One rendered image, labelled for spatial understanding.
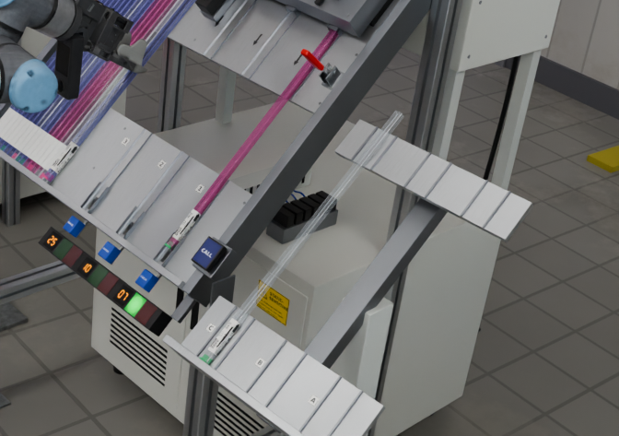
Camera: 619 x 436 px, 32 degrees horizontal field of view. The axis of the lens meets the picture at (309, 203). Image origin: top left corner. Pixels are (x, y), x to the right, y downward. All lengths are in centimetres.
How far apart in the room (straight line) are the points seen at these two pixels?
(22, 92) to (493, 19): 97
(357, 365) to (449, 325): 86
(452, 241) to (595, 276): 131
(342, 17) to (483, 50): 38
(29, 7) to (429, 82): 73
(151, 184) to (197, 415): 42
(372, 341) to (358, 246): 54
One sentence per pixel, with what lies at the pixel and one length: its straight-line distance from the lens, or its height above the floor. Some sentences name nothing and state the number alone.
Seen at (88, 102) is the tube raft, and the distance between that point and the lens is 217.
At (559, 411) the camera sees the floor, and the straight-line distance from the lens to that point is 298.
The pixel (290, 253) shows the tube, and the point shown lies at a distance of 168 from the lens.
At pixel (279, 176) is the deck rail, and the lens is 185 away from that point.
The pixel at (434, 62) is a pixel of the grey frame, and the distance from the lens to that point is 201.
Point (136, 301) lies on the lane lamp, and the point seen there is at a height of 66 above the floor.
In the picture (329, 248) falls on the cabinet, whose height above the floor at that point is 62.
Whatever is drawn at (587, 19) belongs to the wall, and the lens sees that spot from 505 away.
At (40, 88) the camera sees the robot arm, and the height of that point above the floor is 107.
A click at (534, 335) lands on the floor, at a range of 326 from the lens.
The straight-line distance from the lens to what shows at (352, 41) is 196.
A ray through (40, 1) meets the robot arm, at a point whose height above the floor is 115.
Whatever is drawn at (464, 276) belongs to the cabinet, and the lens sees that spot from 252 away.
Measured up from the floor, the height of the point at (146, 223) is 75.
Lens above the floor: 172
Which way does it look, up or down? 28 degrees down
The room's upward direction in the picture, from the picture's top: 9 degrees clockwise
